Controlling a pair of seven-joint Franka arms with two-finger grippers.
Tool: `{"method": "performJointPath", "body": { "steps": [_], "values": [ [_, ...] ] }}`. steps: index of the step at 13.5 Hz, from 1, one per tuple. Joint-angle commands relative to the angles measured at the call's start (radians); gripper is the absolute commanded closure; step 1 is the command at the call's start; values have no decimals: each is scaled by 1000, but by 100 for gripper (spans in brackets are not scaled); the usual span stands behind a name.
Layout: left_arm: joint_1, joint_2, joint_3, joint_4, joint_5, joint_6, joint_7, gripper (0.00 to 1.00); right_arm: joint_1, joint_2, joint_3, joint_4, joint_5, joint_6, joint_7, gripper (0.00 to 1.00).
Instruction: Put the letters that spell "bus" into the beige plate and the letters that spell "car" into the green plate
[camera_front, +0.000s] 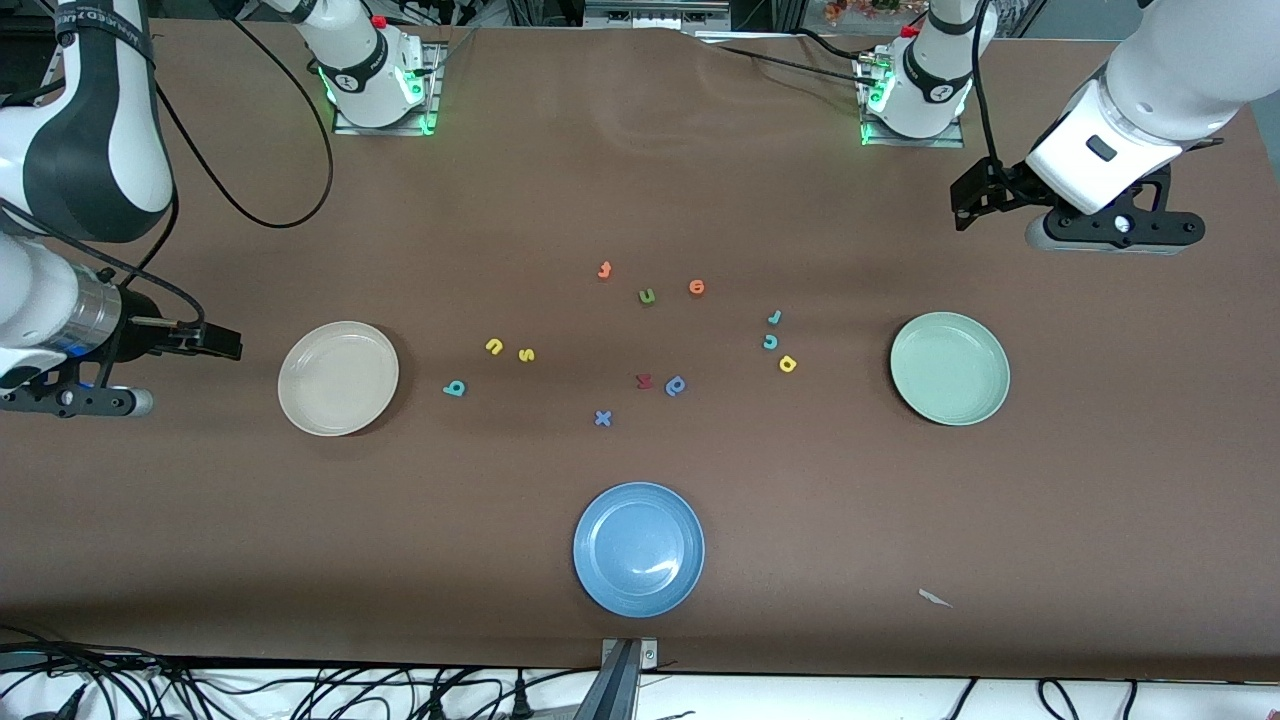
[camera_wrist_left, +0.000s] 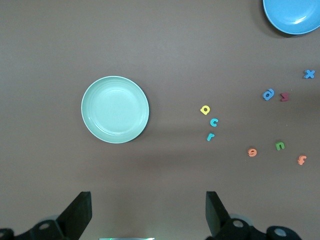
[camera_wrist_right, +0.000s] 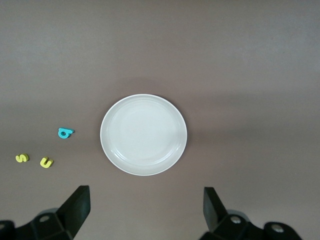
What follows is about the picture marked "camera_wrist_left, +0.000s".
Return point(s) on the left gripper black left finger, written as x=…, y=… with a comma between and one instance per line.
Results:
x=77, y=215

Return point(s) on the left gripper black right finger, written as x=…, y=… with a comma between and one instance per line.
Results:
x=215, y=215

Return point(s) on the teal foam letter r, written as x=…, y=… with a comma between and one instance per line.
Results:
x=210, y=137

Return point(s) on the teal foam letter c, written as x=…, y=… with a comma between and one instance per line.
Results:
x=211, y=122

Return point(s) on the yellow foam letter a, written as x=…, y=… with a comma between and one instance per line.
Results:
x=202, y=111

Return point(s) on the orange foam letter e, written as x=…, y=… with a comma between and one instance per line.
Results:
x=255, y=153

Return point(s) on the green foam letter n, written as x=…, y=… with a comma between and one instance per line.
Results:
x=277, y=146

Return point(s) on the orange foam letter f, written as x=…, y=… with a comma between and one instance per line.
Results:
x=301, y=160

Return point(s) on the light green plate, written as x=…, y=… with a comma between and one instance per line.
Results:
x=115, y=110

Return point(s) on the blue foam letter a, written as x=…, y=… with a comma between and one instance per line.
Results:
x=266, y=96

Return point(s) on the dark red foam letter z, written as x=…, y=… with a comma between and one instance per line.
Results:
x=284, y=96

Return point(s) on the brown table cover sheet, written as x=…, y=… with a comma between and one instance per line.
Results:
x=50, y=50

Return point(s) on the blue foam letter x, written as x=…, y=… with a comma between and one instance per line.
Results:
x=309, y=74

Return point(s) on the blue plate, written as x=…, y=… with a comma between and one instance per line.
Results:
x=290, y=15

